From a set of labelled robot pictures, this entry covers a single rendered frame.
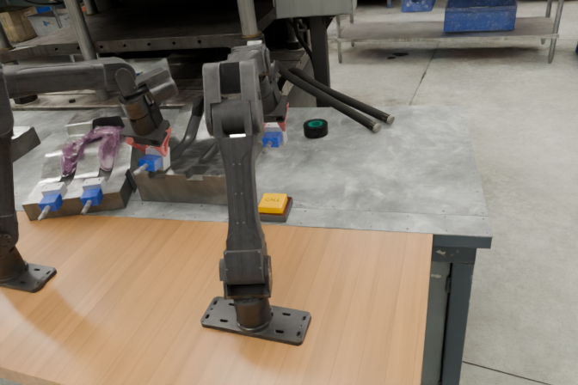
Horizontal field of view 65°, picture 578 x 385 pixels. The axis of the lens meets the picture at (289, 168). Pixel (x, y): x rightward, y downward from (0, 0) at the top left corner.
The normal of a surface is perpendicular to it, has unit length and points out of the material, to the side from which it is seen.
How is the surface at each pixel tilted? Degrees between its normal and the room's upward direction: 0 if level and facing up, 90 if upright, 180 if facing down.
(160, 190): 90
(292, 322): 0
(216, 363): 0
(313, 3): 90
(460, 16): 92
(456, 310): 90
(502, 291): 0
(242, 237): 63
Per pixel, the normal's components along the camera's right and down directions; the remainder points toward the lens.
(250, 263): -0.10, 0.06
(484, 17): -0.33, 0.55
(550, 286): -0.11, -0.86
